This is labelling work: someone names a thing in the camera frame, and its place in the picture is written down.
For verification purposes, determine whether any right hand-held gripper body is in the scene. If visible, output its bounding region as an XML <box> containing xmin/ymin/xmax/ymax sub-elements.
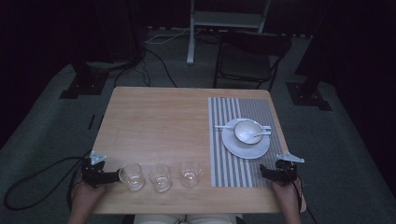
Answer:
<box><xmin>275</xmin><ymin>152</ymin><xmax>305</xmax><ymax>188</ymax></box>

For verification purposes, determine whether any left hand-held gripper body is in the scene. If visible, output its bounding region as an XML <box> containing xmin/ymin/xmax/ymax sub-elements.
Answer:
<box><xmin>81</xmin><ymin>150</ymin><xmax>108</xmax><ymax>189</ymax></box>

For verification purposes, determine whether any clear drinking glass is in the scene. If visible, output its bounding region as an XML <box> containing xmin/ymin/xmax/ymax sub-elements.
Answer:
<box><xmin>118</xmin><ymin>161</ymin><xmax>146</xmax><ymax>191</ymax></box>
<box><xmin>178</xmin><ymin>161</ymin><xmax>202</xmax><ymax>189</ymax></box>
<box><xmin>148</xmin><ymin>163</ymin><xmax>173</xmax><ymax>193</ymax></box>

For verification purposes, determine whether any person's right hand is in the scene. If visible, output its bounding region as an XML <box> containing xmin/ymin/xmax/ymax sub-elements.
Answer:
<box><xmin>270</xmin><ymin>176</ymin><xmax>304</xmax><ymax>206</ymax></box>

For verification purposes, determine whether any white round plate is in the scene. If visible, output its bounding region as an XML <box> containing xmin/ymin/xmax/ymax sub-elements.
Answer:
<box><xmin>220</xmin><ymin>118</ymin><xmax>272</xmax><ymax>161</ymax></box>

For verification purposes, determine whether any grey striped placemat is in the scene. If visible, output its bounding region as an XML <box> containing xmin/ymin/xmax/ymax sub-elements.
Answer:
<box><xmin>207</xmin><ymin>96</ymin><xmax>285</xmax><ymax>189</ymax></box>

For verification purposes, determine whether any white bowl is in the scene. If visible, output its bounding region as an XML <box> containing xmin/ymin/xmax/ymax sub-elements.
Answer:
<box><xmin>233</xmin><ymin>119</ymin><xmax>264</xmax><ymax>146</ymax></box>

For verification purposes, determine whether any white chopstick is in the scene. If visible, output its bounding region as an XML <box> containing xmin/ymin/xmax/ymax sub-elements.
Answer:
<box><xmin>214</xmin><ymin>125</ymin><xmax>273</xmax><ymax>131</ymax></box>

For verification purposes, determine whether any black stand with base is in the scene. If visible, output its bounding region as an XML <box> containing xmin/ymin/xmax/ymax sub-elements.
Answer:
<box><xmin>59</xmin><ymin>0</ymin><xmax>114</xmax><ymax>100</ymax></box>
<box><xmin>285</xmin><ymin>0</ymin><xmax>333</xmax><ymax>112</ymax></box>

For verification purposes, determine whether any black folding chair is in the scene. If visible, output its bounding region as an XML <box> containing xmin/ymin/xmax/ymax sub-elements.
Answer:
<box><xmin>212</xmin><ymin>30</ymin><xmax>293</xmax><ymax>93</ymax></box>

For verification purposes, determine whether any white metal stand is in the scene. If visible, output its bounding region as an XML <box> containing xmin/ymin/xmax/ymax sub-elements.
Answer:
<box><xmin>186</xmin><ymin>0</ymin><xmax>273</xmax><ymax>65</ymax></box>

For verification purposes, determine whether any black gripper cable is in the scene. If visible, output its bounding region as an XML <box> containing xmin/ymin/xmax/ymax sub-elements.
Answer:
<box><xmin>3</xmin><ymin>150</ymin><xmax>92</xmax><ymax>212</ymax></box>
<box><xmin>288</xmin><ymin>169</ymin><xmax>319</xmax><ymax>224</ymax></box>

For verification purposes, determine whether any black floor cable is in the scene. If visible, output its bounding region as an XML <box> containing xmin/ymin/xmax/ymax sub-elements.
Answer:
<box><xmin>112</xmin><ymin>46</ymin><xmax>178</xmax><ymax>89</ymax></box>

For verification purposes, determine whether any white floor cable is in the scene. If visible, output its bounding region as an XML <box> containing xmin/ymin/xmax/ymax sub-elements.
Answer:
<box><xmin>144</xmin><ymin>27</ymin><xmax>204</xmax><ymax>45</ymax></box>

